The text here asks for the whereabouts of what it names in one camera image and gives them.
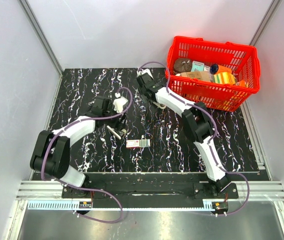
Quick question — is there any white cable duct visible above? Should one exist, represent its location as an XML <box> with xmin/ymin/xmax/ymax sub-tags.
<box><xmin>27</xmin><ymin>200</ymin><xmax>92</xmax><ymax>211</ymax></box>

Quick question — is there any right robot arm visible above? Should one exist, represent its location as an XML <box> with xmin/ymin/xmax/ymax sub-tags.
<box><xmin>137</xmin><ymin>72</ymin><xmax>231</xmax><ymax>198</ymax></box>

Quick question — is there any white stapler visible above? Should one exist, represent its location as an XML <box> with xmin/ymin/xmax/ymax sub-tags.
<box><xmin>106</xmin><ymin>125</ymin><xmax>127</xmax><ymax>140</ymax></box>

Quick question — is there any cardboard box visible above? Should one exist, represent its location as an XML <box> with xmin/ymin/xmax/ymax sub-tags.
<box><xmin>176</xmin><ymin>71</ymin><xmax>214</xmax><ymax>82</ymax></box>

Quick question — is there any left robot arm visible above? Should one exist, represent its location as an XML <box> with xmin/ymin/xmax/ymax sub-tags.
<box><xmin>30</xmin><ymin>94</ymin><xmax>129</xmax><ymax>198</ymax></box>

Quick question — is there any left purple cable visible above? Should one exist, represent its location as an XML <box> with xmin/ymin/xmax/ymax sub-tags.
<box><xmin>40</xmin><ymin>86</ymin><xmax>133</xmax><ymax>223</ymax></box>

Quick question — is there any blue capped orange bottle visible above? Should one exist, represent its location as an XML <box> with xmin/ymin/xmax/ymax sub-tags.
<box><xmin>210</xmin><ymin>63</ymin><xmax>233</xmax><ymax>75</ymax></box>

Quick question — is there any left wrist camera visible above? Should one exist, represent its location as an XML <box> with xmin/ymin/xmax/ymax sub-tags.
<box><xmin>113</xmin><ymin>92</ymin><xmax>128</xmax><ymax>114</ymax></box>

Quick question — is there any grey staple magazine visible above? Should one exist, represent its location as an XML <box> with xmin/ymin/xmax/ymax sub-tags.
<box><xmin>152</xmin><ymin>101</ymin><xmax>166</xmax><ymax>110</ymax></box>

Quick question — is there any red plastic basket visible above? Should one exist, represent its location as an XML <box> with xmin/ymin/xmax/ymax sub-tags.
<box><xmin>165</xmin><ymin>36</ymin><xmax>261</xmax><ymax>112</ymax></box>

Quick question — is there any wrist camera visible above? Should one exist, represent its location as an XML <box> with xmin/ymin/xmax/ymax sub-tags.
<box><xmin>137</xmin><ymin>68</ymin><xmax>153</xmax><ymax>78</ymax></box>
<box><xmin>113</xmin><ymin>92</ymin><xmax>128</xmax><ymax>114</ymax></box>

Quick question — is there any aluminium rail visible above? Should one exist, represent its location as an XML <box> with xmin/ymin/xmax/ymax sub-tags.
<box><xmin>16</xmin><ymin>180</ymin><xmax>284</xmax><ymax>202</ymax></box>

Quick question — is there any green orange box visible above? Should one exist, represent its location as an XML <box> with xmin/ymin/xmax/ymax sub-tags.
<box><xmin>214</xmin><ymin>72</ymin><xmax>236</xmax><ymax>85</ymax></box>

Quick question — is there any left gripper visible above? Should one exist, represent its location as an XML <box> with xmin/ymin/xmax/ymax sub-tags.
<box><xmin>103</xmin><ymin>103</ymin><xmax>128</xmax><ymax>132</ymax></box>

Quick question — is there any brown round item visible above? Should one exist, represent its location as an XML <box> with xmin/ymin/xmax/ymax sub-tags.
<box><xmin>173</xmin><ymin>58</ymin><xmax>192</xmax><ymax>73</ymax></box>

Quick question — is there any teal small box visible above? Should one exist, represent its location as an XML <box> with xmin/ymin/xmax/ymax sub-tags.
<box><xmin>191</xmin><ymin>60</ymin><xmax>205</xmax><ymax>72</ymax></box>

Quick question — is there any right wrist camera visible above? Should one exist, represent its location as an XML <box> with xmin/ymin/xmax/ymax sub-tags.
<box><xmin>137</xmin><ymin>68</ymin><xmax>153</xmax><ymax>78</ymax></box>

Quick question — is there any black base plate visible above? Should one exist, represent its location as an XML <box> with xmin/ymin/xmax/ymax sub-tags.
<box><xmin>61</xmin><ymin>181</ymin><xmax>240</xmax><ymax>200</ymax></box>

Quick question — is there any staple box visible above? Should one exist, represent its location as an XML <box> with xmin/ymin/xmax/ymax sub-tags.
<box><xmin>126</xmin><ymin>139</ymin><xmax>150</xmax><ymax>148</ymax></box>

